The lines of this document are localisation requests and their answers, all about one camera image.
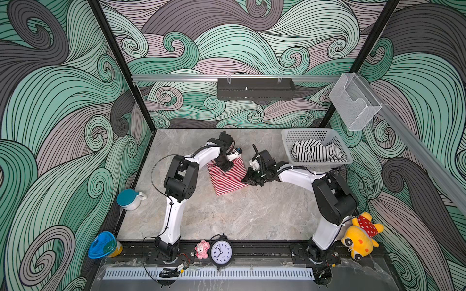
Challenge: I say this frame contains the clear acrylic wall holder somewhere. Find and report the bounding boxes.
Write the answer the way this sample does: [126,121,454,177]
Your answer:
[329,73,382,132]

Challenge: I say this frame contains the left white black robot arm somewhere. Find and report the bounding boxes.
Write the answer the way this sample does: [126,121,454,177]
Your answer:
[154,132,234,262]

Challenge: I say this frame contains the blue yellow plastic toy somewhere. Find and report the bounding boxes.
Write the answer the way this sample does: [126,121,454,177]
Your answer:
[88,231,123,259]

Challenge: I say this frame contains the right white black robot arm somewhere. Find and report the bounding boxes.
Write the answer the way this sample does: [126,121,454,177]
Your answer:
[241,150,358,261]

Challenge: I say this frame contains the white slotted cable duct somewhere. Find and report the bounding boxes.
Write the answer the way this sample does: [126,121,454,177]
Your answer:
[103,267,314,281]

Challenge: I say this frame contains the red white striped tank top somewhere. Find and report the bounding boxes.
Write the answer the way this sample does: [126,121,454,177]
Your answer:
[207,156,248,196]

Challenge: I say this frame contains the aluminium wall rail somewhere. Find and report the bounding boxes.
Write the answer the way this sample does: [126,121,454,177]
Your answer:
[131,74,340,83]
[363,79,466,212]

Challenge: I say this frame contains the pink plush toy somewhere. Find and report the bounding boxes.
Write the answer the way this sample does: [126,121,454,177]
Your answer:
[195,240,211,260]

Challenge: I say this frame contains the black round alarm clock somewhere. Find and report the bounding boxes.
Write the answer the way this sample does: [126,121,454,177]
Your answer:
[209,234,234,270]

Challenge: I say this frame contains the aluminium back wall rail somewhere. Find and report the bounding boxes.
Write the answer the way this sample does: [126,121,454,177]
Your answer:
[131,74,340,83]

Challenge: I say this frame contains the aluminium right wall rail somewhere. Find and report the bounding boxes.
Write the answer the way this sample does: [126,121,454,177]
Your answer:
[363,79,466,212]

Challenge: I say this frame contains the black wall shelf tray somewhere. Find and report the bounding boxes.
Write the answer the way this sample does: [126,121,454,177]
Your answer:
[217,78,296,102]

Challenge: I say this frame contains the white plastic laundry basket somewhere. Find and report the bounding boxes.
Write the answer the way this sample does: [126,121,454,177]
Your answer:
[281,128,353,171]

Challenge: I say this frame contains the teal lid white cup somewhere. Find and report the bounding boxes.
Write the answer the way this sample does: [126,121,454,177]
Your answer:
[116,189,147,211]

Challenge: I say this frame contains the yellow plush toy red shirt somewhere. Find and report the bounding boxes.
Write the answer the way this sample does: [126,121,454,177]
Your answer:
[341,212,385,261]

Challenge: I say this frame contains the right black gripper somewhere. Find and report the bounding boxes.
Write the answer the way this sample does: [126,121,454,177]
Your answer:
[239,166,268,186]

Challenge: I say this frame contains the black white striped tank top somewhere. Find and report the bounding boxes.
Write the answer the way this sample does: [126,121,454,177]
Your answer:
[291,139,347,163]

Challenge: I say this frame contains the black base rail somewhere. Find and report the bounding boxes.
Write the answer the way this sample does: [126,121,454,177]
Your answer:
[127,239,383,266]

